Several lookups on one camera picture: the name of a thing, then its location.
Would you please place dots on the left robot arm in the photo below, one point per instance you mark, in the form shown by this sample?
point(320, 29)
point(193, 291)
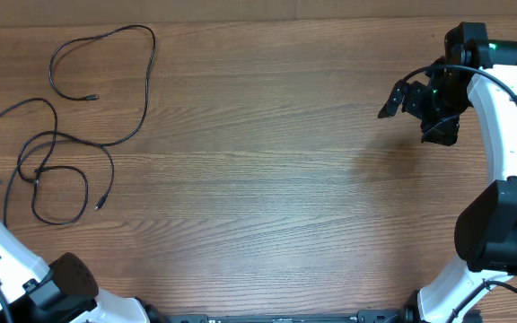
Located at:
point(64, 291)

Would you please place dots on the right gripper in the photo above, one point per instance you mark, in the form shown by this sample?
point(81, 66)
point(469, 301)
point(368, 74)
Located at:
point(446, 131)

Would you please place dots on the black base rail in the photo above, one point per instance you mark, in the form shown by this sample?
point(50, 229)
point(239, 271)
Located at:
point(285, 318)

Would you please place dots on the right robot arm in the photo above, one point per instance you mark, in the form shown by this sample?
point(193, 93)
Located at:
point(478, 73)

